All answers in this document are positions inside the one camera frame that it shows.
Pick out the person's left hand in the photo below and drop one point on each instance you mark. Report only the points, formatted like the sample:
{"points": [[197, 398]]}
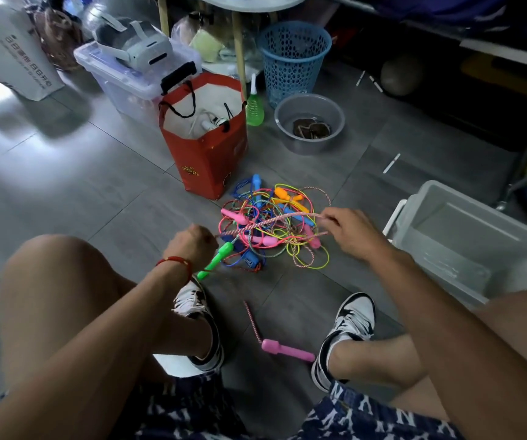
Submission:
{"points": [[192, 247]]}

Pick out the person's right hand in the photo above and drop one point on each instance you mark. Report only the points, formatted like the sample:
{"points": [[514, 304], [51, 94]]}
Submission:
{"points": [[357, 233]]}

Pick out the grey plastic storage bin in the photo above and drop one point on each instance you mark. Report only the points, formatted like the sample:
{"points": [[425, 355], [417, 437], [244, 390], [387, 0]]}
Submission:
{"points": [[451, 233]]}

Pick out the person's right forearm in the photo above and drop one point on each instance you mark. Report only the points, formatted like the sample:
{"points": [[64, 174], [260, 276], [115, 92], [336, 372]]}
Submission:
{"points": [[451, 343]]}

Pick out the person's left forearm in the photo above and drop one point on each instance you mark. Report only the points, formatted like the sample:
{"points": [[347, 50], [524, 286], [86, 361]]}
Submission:
{"points": [[85, 362]]}

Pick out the person's left shoe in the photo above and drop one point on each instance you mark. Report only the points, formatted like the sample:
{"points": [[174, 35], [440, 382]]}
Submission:
{"points": [[195, 297]]}

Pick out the person's shoe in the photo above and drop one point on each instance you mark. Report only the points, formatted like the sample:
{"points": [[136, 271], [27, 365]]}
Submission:
{"points": [[355, 316], [195, 297]]}

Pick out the person's right shoe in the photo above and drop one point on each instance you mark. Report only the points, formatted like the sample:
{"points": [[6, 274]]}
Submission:
{"points": [[355, 316]]}

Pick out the person's right leg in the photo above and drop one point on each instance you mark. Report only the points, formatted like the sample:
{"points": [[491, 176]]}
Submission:
{"points": [[382, 362]]}

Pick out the person's leg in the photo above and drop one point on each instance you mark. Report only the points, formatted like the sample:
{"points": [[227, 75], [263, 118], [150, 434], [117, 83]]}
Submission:
{"points": [[48, 279], [382, 362]]}

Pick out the person's left leg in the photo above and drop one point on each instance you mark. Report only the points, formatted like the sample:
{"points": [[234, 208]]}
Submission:
{"points": [[48, 279]]}

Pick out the clear plastic storage bin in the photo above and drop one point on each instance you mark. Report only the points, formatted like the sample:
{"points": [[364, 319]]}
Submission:
{"points": [[121, 91]]}

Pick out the white marker pen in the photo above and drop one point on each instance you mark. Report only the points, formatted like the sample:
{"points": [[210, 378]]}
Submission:
{"points": [[391, 163], [375, 84], [360, 78]]}

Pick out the red paper bag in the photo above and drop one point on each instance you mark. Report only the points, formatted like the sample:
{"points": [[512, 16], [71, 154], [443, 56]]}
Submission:
{"points": [[208, 164]]}

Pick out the grey plastic stool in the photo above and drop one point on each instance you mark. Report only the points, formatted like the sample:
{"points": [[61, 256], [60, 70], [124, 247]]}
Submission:
{"points": [[176, 366]]}

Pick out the grey plastic basin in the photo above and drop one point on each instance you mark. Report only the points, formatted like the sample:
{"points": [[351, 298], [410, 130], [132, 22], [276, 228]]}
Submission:
{"points": [[291, 109]]}

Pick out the green spray bottle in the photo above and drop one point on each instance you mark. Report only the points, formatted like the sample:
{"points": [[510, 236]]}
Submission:
{"points": [[255, 112]]}

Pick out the brown ball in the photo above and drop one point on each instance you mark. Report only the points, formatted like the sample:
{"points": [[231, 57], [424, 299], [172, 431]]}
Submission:
{"points": [[401, 75]]}

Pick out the black rectangular pad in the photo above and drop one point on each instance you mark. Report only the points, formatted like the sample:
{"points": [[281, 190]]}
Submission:
{"points": [[178, 77]]}

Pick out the blue mesh wastebasket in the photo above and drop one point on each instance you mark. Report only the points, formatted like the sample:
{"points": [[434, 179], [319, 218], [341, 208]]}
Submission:
{"points": [[291, 64]]}

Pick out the white VR headset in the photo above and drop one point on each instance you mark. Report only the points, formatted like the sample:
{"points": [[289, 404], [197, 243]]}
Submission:
{"points": [[144, 50]]}

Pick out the clear plastic bag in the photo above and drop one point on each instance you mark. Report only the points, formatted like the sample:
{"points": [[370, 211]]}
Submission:
{"points": [[206, 43]]}

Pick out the yellow flat board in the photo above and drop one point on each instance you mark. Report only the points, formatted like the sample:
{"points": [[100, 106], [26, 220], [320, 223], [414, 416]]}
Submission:
{"points": [[488, 68]]}

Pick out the blue folded mat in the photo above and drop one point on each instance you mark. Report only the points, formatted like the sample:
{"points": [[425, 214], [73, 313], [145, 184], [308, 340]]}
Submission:
{"points": [[428, 6]]}

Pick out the grey balance dome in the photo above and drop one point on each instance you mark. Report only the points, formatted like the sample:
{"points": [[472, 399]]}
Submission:
{"points": [[126, 6]]}

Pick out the white oval side table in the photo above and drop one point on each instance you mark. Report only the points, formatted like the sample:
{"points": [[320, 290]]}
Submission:
{"points": [[254, 4]]}

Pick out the white paper shopping bag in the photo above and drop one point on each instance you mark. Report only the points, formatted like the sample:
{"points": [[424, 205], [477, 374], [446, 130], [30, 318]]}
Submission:
{"points": [[16, 54]]}

